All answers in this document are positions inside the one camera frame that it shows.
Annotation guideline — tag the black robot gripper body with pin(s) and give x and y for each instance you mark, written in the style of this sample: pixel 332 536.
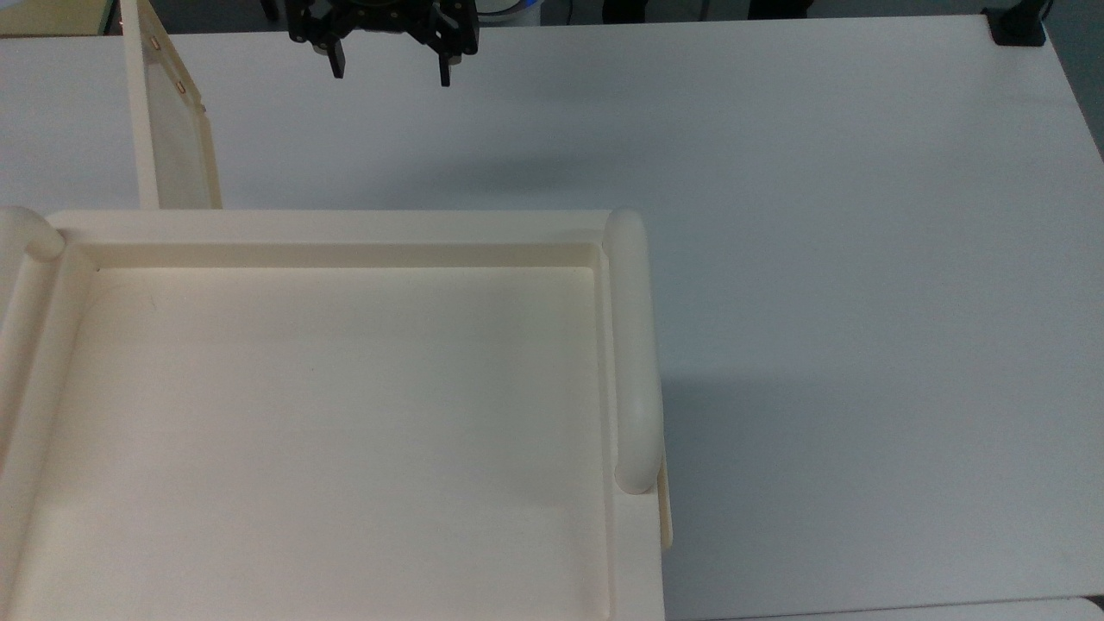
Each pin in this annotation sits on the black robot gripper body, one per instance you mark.
pixel 384 17

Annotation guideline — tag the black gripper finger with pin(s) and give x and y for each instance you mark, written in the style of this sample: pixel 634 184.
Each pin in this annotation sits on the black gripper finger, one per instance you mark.
pixel 336 62
pixel 445 71

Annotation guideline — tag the cream cabinet door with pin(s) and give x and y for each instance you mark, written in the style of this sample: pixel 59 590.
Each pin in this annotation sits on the cream cabinet door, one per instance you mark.
pixel 177 138

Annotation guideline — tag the cream plastic storage cabinet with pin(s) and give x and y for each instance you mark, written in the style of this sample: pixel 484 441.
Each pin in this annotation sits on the cream plastic storage cabinet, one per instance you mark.
pixel 345 414

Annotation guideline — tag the white and blue round object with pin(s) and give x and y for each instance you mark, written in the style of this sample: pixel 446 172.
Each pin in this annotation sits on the white and blue round object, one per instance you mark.
pixel 509 9

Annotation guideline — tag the tan wooden board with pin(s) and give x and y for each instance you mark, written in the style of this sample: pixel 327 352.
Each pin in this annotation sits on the tan wooden board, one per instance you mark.
pixel 52 15

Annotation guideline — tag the black table clamp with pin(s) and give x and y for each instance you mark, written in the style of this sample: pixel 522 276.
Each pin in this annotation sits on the black table clamp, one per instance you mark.
pixel 1018 24

